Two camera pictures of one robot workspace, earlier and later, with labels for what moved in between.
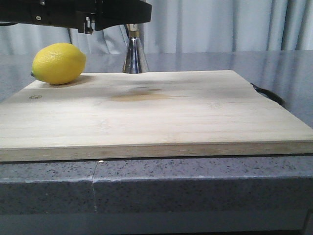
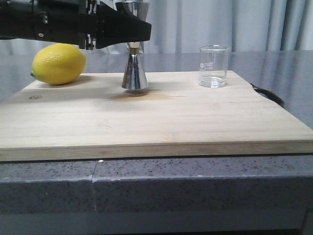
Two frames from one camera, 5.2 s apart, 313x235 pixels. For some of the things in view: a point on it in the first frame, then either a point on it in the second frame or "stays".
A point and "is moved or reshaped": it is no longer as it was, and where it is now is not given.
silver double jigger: [135, 61] is moved or reshaped
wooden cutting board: [147, 115] stays
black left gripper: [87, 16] to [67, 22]
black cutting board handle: [269, 94] stays
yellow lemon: [58, 63] stays
